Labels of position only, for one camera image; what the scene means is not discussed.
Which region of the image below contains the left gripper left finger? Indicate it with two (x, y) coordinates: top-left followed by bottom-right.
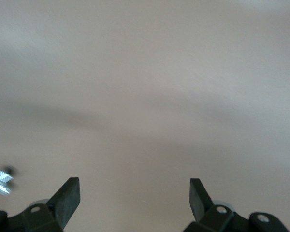
(0, 177), (81, 232)

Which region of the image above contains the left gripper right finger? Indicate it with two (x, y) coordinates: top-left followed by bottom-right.
(183, 178), (290, 232)

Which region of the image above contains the chrome metal fitting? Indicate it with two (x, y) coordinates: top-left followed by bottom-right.
(0, 165), (18, 195)

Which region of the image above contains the brown table mat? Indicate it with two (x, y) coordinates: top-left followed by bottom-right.
(0, 0), (290, 232)

